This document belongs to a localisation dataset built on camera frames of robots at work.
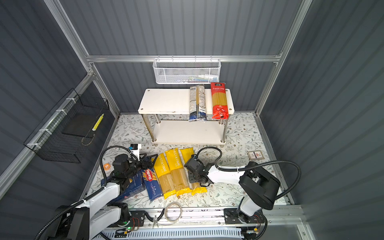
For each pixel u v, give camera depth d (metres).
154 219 0.73
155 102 0.79
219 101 0.75
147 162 0.76
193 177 0.79
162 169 0.88
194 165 0.68
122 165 0.66
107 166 0.93
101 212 0.57
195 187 0.80
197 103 0.74
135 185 0.78
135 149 0.75
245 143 1.02
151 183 0.82
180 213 0.74
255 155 0.94
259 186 0.45
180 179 0.84
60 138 0.70
